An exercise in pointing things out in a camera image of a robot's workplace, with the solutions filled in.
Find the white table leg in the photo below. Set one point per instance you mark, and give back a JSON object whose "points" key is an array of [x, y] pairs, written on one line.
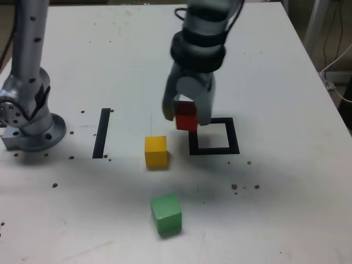
{"points": [[316, 24]]}

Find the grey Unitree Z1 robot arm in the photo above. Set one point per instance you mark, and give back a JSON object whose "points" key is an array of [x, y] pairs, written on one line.
{"points": [[30, 55]]}

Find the yellow cube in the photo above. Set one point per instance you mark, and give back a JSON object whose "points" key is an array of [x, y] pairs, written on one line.
{"points": [[156, 154]]}

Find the red cube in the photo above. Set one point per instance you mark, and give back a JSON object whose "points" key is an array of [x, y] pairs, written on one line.
{"points": [[186, 121]]}

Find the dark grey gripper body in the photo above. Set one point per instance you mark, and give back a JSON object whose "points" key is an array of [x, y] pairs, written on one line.
{"points": [[195, 74]]}

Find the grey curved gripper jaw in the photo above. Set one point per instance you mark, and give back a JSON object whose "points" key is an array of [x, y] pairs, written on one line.
{"points": [[168, 101], [204, 104]]}

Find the black tape square outline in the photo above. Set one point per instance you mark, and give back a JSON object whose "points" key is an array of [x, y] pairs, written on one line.
{"points": [[233, 137]]}

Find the green cube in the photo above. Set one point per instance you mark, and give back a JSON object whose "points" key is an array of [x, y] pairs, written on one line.
{"points": [[167, 217]]}

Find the black tape strip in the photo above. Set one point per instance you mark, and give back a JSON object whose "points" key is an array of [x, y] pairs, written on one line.
{"points": [[100, 134]]}

